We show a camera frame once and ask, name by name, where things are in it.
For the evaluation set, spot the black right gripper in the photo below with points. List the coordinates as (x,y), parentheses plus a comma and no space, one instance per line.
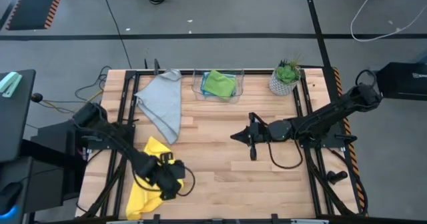
(260,134)

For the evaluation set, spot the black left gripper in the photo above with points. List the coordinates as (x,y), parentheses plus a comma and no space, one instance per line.
(168,177)

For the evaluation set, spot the yellow microfiber towel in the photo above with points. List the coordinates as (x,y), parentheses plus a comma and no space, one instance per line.
(143,204)

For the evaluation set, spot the green microfiber towel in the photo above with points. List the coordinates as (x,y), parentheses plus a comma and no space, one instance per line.
(218,84)

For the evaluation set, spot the blue microfiber towel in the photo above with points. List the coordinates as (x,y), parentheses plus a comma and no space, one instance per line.
(201,89)

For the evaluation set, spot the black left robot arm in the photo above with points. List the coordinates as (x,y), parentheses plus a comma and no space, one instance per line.
(110,134)

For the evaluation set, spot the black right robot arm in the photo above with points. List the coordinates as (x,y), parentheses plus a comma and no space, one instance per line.
(320,120)

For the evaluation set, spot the grey microfiber towel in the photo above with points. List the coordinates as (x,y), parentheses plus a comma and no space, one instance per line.
(161,104)

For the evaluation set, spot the clear plastic bin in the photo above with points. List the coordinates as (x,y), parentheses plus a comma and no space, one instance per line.
(196,97)

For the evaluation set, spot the succulent in patterned white pot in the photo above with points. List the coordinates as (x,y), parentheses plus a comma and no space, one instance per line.
(283,80)

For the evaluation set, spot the orange black hazard strip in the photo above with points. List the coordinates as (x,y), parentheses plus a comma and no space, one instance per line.
(336,79)

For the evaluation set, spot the black equipment cart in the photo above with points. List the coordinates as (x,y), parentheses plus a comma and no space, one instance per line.
(40,184)

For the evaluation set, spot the black round knob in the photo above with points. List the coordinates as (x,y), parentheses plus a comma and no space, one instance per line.
(36,97)

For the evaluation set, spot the black computer mouse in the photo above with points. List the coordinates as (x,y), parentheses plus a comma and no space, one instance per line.
(9,197)

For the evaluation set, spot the black desk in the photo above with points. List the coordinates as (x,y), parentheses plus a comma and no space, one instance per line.
(13,124)

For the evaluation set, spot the black equipment case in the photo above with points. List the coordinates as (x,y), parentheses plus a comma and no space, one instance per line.
(400,84)

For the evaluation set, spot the mint green stapler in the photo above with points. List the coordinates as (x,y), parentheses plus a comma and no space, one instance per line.
(9,83)

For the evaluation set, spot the black orange-edged floor mat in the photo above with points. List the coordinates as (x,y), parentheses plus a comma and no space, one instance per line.
(33,7)

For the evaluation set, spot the black metal table frame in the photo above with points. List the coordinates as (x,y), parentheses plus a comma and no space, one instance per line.
(257,72)

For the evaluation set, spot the black clamp post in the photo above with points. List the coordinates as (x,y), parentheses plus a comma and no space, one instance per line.
(156,66)
(145,64)

